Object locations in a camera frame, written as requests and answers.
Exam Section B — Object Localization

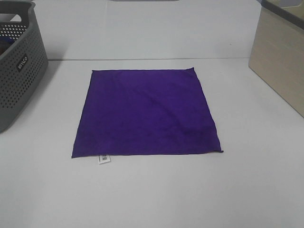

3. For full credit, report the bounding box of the beige storage box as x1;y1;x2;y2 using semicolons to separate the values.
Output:
248;0;304;115

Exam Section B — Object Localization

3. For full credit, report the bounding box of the purple microfiber towel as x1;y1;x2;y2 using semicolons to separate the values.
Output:
72;68;222;158

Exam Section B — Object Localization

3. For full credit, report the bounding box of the grey perforated plastic basket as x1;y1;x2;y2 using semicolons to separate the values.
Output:
0;0;48;132

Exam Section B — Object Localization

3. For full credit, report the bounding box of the white towel care label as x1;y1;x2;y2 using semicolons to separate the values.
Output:
97;155;111;165

